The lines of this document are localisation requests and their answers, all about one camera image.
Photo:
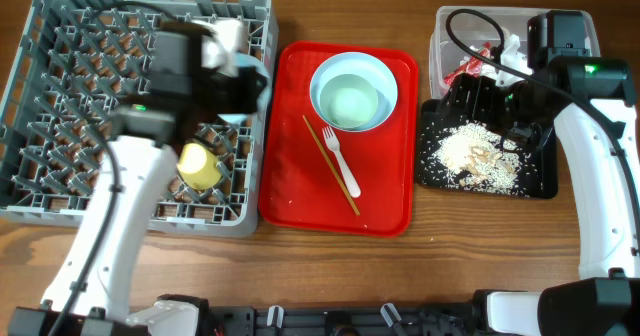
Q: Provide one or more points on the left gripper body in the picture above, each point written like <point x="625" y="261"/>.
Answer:
<point x="221" y="95"/>

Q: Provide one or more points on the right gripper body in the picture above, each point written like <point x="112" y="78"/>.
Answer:
<point x="505" y="107"/>

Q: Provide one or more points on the light blue bowl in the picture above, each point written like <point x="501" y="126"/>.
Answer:
<point x="250" y="91"/>

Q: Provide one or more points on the white tissue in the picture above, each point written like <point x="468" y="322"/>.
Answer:
<point x="511" y="57"/>

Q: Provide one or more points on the red snack wrapper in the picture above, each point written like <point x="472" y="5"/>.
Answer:
<point x="471" y="65"/>

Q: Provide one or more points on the rice food scraps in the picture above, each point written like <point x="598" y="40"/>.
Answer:
<point x="468" y="157"/>

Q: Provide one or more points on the yellow plastic cup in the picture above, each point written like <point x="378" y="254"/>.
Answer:
<point x="197" y="167"/>

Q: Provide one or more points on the green bowl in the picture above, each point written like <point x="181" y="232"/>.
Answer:
<point x="348" y="101"/>

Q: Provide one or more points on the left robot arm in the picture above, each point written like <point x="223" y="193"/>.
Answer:
<point x="194" y="77"/>

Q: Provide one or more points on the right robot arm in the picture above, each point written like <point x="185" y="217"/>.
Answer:
<point x="591" y="104"/>

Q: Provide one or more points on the grey dishwasher rack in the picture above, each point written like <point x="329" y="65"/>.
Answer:
<point x="76" y="60"/>

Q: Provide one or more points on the black plastic tray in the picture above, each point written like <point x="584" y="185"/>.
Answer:
<point x="544" y="154"/>

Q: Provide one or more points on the wooden chopstick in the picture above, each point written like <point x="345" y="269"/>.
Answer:
<point x="331" y="167"/>

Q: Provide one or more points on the clear plastic bin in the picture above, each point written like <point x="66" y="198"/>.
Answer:
<point x="445" y="56"/>

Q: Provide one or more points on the white plastic fork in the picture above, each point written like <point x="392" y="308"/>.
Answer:
<point x="333" y="144"/>

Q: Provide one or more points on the red plastic tray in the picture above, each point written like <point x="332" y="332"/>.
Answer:
<point x="298" y="189"/>

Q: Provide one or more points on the light blue plate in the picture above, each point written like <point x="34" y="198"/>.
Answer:
<point x="366" y="66"/>

